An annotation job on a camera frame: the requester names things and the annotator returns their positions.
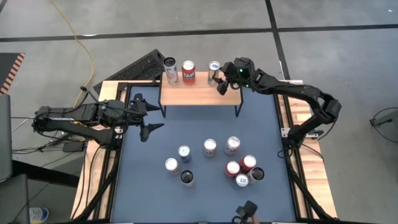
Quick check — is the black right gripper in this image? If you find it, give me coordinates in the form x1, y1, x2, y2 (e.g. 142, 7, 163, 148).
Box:
216, 57, 259, 96

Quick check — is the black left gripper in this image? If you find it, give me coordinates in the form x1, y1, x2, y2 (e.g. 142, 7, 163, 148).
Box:
124, 92, 165, 143

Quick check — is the blue silver Red Bull can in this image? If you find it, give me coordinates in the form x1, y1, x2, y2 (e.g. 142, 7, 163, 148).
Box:
233, 173, 249, 190
207, 60, 221, 86

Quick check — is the red Fanta strawberry can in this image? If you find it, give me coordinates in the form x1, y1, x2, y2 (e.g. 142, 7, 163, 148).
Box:
224, 160, 241, 178
240, 154, 257, 173
181, 60, 197, 86

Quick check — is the white Celsius Peach Vibe can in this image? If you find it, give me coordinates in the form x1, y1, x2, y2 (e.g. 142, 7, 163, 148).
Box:
163, 57, 180, 86
180, 169, 195, 187

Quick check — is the silver Diet Coke can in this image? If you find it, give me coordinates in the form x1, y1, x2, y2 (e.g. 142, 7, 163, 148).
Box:
164, 157, 180, 175
223, 136, 241, 156
203, 138, 218, 158

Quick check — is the blue beverage can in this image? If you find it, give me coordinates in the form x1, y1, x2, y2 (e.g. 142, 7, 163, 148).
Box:
177, 144, 192, 164

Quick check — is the blue table mat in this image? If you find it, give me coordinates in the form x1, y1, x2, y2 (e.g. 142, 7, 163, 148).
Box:
111, 84, 298, 223

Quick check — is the black power brick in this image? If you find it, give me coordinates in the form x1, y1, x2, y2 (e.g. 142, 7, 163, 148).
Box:
63, 141, 85, 153

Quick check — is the black handheld device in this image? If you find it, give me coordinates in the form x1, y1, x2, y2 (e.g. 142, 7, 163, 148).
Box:
231, 200, 259, 224

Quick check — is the black mat orange striped edge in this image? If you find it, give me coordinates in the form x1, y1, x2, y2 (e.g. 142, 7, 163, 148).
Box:
0, 52, 26, 96

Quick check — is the white blue yellow container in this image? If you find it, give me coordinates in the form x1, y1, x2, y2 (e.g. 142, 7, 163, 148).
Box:
29, 207, 50, 224

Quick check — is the dark grey box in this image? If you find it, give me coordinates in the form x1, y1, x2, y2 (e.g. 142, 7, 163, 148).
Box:
0, 173, 31, 224

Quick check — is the wooden shelf black metal frame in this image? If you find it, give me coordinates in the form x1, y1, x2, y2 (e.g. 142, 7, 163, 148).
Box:
157, 67, 244, 118

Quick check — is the yellow cable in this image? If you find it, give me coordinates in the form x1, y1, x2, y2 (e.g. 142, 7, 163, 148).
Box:
49, 0, 95, 106

